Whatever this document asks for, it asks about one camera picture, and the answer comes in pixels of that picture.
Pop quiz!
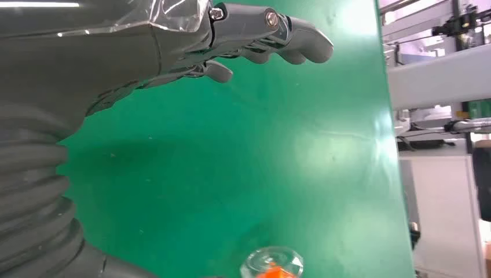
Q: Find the orange bottle with clear cap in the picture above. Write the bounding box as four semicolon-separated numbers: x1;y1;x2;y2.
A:
239;246;305;278

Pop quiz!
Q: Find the black flat device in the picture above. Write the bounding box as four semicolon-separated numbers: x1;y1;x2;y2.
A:
397;138;456;151

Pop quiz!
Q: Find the black hanging robot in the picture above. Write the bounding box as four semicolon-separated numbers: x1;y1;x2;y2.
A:
433;5;491;37

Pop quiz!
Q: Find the white cabinet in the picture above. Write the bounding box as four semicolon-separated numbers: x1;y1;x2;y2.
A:
398;153;487;278

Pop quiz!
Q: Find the green crate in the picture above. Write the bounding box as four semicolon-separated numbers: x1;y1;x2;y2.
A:
468;100;491;120

